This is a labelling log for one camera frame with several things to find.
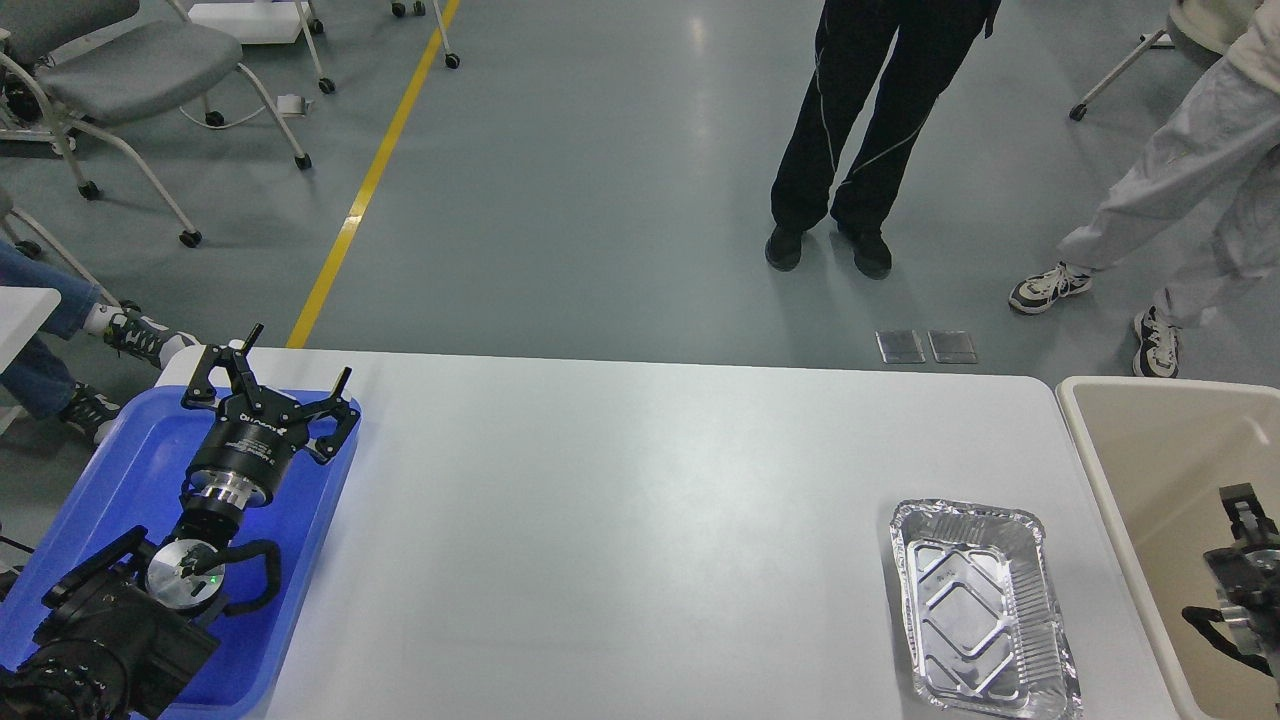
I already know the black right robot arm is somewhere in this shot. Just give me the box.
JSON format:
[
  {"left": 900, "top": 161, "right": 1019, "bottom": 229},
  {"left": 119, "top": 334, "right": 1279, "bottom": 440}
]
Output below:
[{"left": 1181, "top": 483, "right": 1279, "bottom": 679}]

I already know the person in grey trousers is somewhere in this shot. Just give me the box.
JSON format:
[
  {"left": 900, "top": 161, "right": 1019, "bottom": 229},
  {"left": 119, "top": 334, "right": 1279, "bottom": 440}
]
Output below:
[{"left": 1009, "top": 1, "right": 1279, "bottom": 379}]

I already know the white power strip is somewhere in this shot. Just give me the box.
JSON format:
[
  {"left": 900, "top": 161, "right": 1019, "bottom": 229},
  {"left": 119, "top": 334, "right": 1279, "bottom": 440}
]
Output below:
[{"left": 275, "top": 94, "right": 312, "bottom": 118}]

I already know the person in black clothes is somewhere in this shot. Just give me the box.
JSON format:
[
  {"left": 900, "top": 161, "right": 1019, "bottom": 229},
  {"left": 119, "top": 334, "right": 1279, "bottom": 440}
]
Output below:
[{"left": 765, "top": 1, "right": 1000, "bottom": 279}]

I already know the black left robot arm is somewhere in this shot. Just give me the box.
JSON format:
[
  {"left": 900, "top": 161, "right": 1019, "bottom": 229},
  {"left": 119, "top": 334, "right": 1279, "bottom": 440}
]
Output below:
[{"left": 3, "top": 345, "right": 361, "bottom": 719}]

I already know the floor outlet plate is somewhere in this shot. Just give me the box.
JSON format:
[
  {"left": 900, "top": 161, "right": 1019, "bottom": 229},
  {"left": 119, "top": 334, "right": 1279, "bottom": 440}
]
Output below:
[
  {"left": 927, "top": 331, "right": 979, "bottom": 364},
  {"left": 876, "top": 329, "right": 925, "bottom": 365}
]

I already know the blue plastic tray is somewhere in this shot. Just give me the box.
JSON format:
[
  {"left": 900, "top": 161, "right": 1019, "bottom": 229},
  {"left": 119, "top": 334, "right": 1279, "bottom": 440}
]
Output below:
[{"left": 1, "top": 386, "right": 358, "bottom": 719}]

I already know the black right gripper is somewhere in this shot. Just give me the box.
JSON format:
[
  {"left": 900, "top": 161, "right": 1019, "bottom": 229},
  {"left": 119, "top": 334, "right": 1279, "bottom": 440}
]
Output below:
[{"left": 1203, "top": 483, "right": 1279, "bottom": 641}]

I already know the aluminium foil tray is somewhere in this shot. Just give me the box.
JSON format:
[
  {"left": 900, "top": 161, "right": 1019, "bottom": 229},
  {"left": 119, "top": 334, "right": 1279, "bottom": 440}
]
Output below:
[{"left": 890, "top": 498, "right": 1084, "bottom": 719}]

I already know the left floor outlet plate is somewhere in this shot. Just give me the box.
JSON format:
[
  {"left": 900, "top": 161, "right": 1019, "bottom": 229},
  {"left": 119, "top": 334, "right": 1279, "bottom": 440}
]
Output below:
[{"left": 876, "top": 329, "right": 925, "bottom": 365}]

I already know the beige plastic bin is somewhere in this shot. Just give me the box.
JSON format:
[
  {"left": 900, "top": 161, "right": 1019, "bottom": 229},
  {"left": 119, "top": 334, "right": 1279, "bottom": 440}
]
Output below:
[{"left": 1056, "top": 377, "right": 1279, "bottom": 719}]

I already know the person in blue jeans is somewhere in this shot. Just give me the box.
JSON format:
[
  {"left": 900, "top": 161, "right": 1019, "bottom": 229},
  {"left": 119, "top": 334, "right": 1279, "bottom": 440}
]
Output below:
[{"left": 0, "top": 242, "right": 198, "bottom": 447}]

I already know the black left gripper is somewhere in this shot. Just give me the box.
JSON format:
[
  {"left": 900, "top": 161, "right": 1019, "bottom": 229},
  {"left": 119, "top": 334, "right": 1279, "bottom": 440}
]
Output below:
[{"left": 180, "top": 323, "right": 361, "bottom": 503}]

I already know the grey office chair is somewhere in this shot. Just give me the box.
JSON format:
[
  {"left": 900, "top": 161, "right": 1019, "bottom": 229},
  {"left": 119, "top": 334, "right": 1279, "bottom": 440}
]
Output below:
[{"left": 1, "top": 1, "right": 311, "bottom": 247}]

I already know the right floor outlet plate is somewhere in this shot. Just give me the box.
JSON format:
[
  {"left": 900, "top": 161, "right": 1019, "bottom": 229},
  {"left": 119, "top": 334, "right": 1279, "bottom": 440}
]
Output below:
[{"left": 927, "top": 331, "right": 979, "bottom": 364}]

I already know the white side table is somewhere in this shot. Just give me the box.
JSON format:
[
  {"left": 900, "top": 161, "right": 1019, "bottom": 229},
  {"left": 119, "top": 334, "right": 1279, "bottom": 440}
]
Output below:
[{"left": 0, "top": 287, "right": 61, "bottom": 372}]

